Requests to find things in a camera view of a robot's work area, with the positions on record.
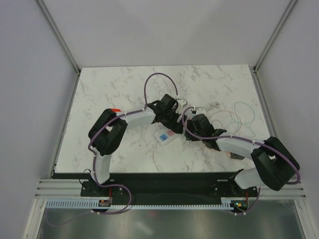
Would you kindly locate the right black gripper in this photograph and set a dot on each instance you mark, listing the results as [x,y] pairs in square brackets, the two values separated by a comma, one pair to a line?
[189,125]

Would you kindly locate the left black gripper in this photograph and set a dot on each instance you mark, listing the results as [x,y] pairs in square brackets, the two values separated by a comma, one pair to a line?
[175,126]

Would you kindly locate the white power strip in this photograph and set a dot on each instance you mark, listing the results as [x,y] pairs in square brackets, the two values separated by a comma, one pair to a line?
[165,136]

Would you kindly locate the black cube adapter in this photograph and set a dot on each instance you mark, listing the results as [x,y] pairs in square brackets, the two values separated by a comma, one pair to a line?
[236,156]

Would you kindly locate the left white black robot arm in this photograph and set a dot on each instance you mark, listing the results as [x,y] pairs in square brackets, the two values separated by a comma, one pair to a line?
[108,131]

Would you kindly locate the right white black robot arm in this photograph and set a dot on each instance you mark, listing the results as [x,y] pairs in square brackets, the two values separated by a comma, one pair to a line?
[274,165]

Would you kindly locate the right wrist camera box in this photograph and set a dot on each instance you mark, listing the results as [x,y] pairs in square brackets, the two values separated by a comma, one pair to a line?
[199,110]

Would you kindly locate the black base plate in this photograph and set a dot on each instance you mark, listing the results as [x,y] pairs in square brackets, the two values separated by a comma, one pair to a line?
[163,188]

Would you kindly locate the white slotted cable duct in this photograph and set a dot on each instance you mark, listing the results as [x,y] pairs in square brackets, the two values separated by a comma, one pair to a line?
[96,204]

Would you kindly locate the aluminium front rail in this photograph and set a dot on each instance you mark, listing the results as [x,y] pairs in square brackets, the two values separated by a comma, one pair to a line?
[71,189]

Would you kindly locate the right aluminium frame post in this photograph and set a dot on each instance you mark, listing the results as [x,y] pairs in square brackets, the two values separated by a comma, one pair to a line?
[275,33]

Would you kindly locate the aluminium frame post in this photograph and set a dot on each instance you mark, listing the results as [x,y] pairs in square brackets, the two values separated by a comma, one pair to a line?
[275,33]
[57,34]

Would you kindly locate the left aluminium frame post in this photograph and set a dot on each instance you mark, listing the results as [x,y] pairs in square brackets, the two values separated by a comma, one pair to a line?
[57,34]

